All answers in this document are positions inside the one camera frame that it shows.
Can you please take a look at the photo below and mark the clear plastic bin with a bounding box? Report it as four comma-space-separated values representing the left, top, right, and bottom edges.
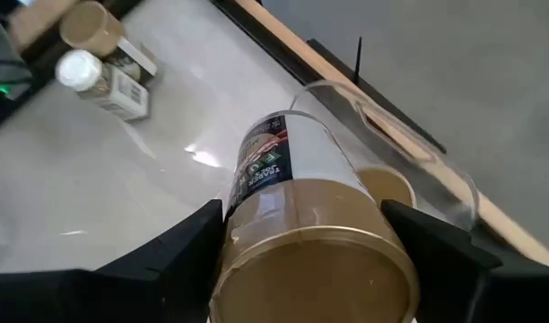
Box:
220, 79, 481, 232

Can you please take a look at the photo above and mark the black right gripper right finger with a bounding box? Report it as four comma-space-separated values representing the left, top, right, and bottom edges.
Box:
380, 199, 549, 323

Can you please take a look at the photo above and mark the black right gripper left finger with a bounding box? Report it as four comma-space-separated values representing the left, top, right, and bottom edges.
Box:
0, 199, 225, 323

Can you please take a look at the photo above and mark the gold lid spice jar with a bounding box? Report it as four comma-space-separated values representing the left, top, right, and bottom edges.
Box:
58, 0, 159, 84
209, 109, 422, 323
357, 166, 417, 210

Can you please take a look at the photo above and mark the black upright frame post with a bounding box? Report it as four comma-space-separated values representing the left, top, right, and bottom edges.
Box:
353, 36, 364, 85

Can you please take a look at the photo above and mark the white lid seasoning jar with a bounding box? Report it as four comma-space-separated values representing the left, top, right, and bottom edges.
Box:
54, 48, 150, 122

